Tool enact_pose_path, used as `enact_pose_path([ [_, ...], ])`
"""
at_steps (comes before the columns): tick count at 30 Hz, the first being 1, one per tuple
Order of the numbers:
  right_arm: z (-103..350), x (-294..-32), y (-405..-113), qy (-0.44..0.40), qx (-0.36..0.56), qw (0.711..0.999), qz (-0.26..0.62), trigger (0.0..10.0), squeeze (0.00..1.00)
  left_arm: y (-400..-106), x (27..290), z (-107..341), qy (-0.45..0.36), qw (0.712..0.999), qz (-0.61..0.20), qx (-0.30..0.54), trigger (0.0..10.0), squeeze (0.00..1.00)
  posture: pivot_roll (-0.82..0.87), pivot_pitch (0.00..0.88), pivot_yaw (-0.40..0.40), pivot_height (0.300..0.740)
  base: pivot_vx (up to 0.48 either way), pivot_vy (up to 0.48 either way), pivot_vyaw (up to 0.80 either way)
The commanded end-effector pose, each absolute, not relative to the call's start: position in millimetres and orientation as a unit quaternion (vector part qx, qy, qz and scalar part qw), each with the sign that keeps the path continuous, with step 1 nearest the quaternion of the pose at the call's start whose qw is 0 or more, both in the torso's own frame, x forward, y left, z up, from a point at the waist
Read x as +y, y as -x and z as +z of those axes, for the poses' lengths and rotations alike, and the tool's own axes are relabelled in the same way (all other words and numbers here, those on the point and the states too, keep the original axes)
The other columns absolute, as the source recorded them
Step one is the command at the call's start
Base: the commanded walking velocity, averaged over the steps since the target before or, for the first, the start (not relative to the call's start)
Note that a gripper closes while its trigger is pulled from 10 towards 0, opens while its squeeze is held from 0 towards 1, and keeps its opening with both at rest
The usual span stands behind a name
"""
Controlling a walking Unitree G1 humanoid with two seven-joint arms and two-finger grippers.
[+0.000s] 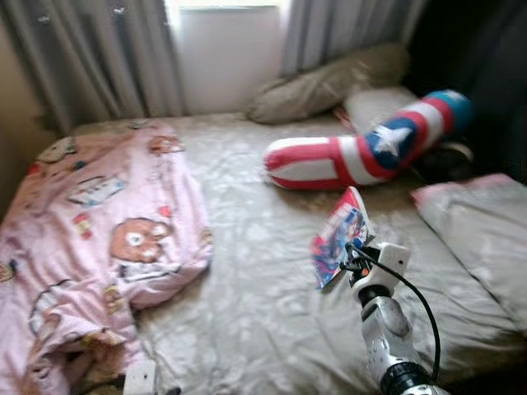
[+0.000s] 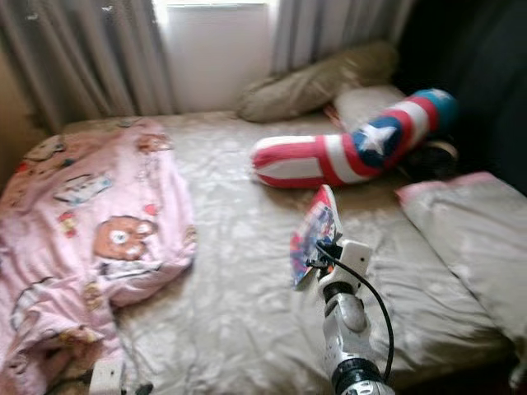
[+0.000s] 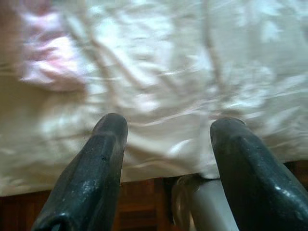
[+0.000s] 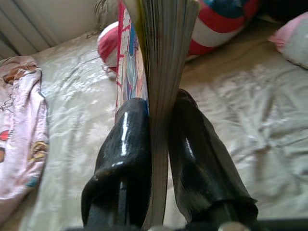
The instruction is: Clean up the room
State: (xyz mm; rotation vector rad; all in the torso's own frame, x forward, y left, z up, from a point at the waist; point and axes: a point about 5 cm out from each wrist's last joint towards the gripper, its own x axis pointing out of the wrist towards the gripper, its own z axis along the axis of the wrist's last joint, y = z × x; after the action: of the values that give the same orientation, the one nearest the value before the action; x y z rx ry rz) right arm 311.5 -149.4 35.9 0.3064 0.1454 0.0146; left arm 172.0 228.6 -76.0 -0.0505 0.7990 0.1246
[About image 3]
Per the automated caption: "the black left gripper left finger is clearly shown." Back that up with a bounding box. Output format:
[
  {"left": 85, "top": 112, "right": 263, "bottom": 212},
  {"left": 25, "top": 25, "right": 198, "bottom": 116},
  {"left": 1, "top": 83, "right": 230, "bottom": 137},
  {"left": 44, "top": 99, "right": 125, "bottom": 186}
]
[{"left": 31, "top": 112, "right": 128, "bottom": 231}]

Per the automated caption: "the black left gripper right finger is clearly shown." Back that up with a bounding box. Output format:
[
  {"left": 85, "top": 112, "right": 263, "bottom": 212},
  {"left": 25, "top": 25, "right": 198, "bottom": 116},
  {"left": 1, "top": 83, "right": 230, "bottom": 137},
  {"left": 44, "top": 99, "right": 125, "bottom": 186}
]
[{"left": 210, "top": 117, "right": 308, "bottom": 231}]

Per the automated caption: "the pink cartoon print blanket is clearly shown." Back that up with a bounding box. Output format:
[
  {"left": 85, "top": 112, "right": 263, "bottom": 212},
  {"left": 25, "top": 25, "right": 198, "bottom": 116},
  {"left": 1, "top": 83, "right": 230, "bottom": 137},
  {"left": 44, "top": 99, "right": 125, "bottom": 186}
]
[{"left": 13, "top": 0, "right": 91, "bottom": 93}]

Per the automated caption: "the grey floral bed sheet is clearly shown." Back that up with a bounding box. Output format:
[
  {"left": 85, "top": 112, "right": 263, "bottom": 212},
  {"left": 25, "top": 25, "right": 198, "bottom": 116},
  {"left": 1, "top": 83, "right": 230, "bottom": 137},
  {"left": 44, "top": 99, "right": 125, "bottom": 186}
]
[{"left": 0, "top": 0, "right": 308, "bottom": 197}]

